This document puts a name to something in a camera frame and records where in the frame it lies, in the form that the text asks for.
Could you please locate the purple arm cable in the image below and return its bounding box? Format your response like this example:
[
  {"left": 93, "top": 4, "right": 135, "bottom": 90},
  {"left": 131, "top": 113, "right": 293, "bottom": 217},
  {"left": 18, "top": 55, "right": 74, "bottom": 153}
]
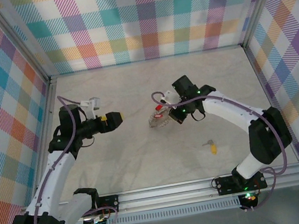
[
  {"left": 15, "top": 90, "right": 120, "bottom": 224},
  {"left": 150, "top": 73, "right": 296, "bottom": 224}
]

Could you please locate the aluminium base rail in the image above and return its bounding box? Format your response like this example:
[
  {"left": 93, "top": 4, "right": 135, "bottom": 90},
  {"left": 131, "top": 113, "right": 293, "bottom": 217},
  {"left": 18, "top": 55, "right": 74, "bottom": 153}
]
[{"left": 58, "top": 164, "right": 299, "bottom": 221}]

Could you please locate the slotted grey cable duct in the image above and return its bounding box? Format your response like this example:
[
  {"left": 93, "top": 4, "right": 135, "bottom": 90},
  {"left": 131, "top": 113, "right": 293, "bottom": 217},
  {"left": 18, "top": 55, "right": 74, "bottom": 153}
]
[{"left": 71, "top": 198, "right": 243, "bottom": 224}]

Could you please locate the silver keyring chain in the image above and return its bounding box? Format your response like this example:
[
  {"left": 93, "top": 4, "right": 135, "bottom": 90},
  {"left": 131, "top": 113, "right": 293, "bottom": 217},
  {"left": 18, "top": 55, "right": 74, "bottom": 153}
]
[{"left": 146, "top": 108, "right": 174, "bottom": 130}]

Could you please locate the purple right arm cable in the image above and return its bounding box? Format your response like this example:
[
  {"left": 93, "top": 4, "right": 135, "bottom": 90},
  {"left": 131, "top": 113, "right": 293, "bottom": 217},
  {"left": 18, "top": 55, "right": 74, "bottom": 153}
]
[{"left": 150, "top": 73, "right": 296, "bottom": 224}]

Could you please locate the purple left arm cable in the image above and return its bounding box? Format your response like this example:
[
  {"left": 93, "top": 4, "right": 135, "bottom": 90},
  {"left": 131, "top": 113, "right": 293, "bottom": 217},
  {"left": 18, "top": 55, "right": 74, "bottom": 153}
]
[{"left": 15, "top": 90, "right": 120, "bottom": 224}]

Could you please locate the aluminium frame post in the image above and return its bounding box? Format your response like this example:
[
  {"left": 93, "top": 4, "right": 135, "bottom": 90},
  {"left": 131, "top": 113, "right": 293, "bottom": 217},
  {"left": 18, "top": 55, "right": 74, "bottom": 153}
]
[
  {"left": 0, "top": 0, "right": 52, "bottom": 89},
  {"left": 234, "top": 0, "right": 296, "bottom": 50}
]

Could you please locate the key with yellow tag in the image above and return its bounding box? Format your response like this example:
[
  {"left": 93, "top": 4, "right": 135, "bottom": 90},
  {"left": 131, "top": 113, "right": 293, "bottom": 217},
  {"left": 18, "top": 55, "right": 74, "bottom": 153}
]
[{"left": 201, "top": 138, "right": 218, "bottom": 157}]

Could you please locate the long aluminium frame bar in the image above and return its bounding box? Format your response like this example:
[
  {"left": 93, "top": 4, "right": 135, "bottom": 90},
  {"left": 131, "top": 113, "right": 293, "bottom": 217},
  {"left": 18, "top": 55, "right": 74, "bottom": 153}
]
[
  {"left": 0, "top": 75, "right": 79, "bottom": 224},
  {"left": 242, "top": 37, "right": 299, "bottom": 224}
]

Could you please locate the short aluminium frame bar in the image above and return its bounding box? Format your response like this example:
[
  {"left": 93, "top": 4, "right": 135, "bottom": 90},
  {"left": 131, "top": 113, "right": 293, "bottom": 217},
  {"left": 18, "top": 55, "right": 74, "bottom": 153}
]
[{"left": 49, "top": 44, "right": 245, "bottom": 79}]

